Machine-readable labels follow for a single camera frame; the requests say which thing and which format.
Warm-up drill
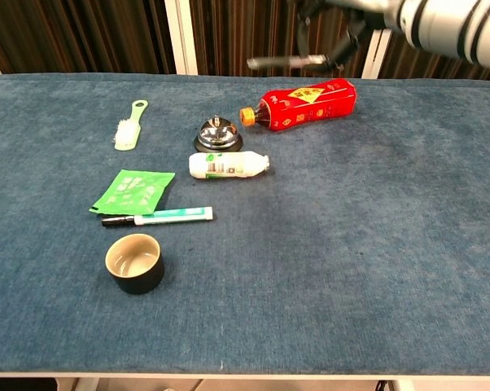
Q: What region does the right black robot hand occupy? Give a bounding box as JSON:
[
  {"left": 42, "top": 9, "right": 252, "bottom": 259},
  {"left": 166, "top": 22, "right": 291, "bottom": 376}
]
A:
[{"left": 286, "top": 0, "right": 392, "bottom": 73}]

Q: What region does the silver ballpoint pen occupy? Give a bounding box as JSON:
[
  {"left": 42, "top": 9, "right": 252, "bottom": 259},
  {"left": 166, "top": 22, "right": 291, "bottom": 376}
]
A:
[{"left": 246, "top": 54, "right": 332, "bottom": 71}]

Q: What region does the white green marker pen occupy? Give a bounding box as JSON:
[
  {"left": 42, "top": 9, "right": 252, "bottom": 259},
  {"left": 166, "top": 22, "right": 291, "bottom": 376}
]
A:
[{"left": 101, "top": 206, "right": 214, "bottom": 228}]

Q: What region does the red labelled drink bottle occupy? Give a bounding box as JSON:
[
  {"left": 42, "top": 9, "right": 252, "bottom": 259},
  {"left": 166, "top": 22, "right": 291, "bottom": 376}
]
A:
[{"left": 239, "top": 77, "right": 358, "bottom": 132}]

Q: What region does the chrome desk call bell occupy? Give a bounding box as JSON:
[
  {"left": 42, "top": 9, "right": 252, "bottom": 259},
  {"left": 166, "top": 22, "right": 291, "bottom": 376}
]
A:
[{"left": 193, "top": 114, "right": 244, "bottom": 154}]

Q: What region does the small white plastic bottle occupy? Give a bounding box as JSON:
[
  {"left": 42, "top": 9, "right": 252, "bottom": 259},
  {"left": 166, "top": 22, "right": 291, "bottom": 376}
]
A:
[{"left": 188, "top": 150, "right": 271, "bottom": 180}]

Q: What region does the blue velvet table cloth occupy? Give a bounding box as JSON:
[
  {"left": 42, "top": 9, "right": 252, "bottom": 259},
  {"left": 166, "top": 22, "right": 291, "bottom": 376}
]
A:
[{"left": 0, "top": 72, "right": 490, "bottom": 376}]

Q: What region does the green foil sachet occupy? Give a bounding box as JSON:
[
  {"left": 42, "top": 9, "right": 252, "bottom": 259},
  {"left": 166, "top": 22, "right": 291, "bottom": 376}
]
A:
[{"left": 88, "top": 169, "right": 177, "bottom": 216}]

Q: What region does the black cup beige inside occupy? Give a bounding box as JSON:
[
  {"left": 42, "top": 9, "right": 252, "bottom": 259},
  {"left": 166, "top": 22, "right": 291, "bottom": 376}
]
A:
[{"left": 104, "top": 233, "right": 166, "bottom": 296}]

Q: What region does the green handled white brush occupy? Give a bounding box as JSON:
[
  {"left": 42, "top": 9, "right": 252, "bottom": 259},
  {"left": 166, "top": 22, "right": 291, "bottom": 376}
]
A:
[{"left": 112, "top": 99, "right": 150, "bottom": 152}]

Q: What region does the white table frame edge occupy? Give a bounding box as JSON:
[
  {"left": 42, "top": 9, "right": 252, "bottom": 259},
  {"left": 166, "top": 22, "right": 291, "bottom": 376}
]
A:
[{"left": 0, "top": 370, "right": 490, "bottom": 391}]

